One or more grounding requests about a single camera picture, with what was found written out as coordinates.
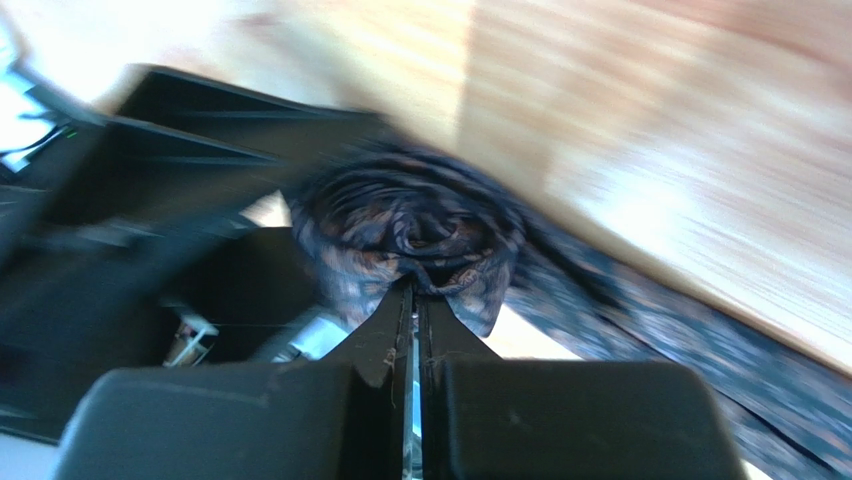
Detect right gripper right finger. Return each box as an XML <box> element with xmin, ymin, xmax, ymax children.
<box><xmin>417</xmin><ymin>297</ymin><xmax>746</xmax><ymax>479</ymax></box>

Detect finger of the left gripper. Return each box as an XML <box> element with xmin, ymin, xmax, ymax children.
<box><xmin>1</xmin><ymin>66</ymin><xmax>388</xmax><ymax>440</ymax></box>

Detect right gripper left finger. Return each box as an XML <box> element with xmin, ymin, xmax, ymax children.
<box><xmin>53</xmin><ymin>280</ymin><xmax>413</xmax><ymax>479</ymax></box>

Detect dark blue paisley tie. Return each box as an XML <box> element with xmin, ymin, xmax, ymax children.
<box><xmin>285</xmin><ymin>142</ymin><xmax>851</xmax><ymax>479</ymax></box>

